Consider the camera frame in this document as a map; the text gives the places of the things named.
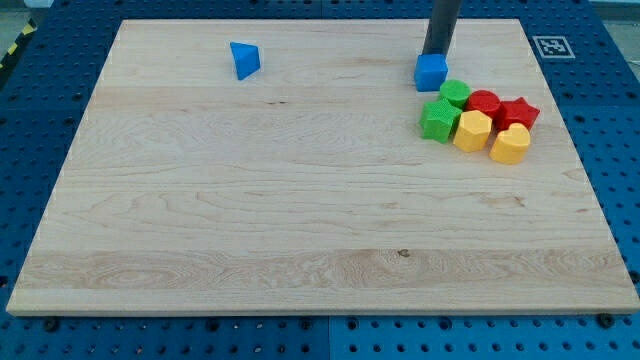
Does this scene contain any blue cube block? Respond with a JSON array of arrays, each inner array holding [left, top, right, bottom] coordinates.
[[414, 54, 448, 92]]

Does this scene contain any light wooden board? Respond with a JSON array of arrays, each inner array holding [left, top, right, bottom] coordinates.
[[7, 19, 639, 317]]

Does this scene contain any green star block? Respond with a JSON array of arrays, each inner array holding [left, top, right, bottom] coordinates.
[[419, 99, 462, 144]]

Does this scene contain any blue triangular prism block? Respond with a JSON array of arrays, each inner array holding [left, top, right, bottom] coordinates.
[[230, 42, 261, 80]]

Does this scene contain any yellow hexagon block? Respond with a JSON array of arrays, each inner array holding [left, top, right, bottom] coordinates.
[[453, 110, 493, 152]]

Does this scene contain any green cylinder block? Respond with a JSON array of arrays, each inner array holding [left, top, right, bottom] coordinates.
[[439, 79, 471, 109]]

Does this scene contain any red cylinder block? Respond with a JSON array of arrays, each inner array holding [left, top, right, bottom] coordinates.
[[465, 90, 501, 118]]

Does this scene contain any yellow heart block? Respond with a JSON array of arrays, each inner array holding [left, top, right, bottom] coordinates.
[[489, 123, 531, 165]]

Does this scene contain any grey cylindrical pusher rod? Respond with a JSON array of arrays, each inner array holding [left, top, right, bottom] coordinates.
[[422, 0, 463, 57]]

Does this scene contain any red star block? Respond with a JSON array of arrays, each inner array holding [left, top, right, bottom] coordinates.
[[494, 97, 540, 131]]

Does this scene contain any white fiducial marker tag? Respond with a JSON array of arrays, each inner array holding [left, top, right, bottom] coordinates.
[[532, 35, 575, 59]]

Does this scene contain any yellow black hazard tape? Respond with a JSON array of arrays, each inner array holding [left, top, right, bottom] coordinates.
[[1, 18, 38, 71]]

